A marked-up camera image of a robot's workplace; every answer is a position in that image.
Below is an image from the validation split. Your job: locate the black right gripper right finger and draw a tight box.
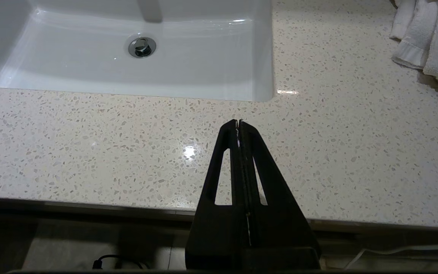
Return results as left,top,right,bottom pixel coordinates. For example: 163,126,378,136
240,119,322,269

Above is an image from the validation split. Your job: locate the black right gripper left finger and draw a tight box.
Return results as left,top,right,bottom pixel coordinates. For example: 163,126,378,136
186,119,243,269

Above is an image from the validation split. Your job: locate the white ceramic sink basin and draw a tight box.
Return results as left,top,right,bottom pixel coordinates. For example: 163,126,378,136
0,0,275,102

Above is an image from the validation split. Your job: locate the white crumpled towel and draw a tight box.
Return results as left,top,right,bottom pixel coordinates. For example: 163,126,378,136
389,0,438,91

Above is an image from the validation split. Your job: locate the chrome drain stopper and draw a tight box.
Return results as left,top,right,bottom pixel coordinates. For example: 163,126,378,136
128,35,157,58

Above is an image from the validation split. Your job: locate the black floor cable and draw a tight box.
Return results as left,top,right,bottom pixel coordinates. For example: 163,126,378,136
92,254,145,270

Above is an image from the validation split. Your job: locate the thin white cable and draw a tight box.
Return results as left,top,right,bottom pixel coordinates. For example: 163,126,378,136
343,244,438,270

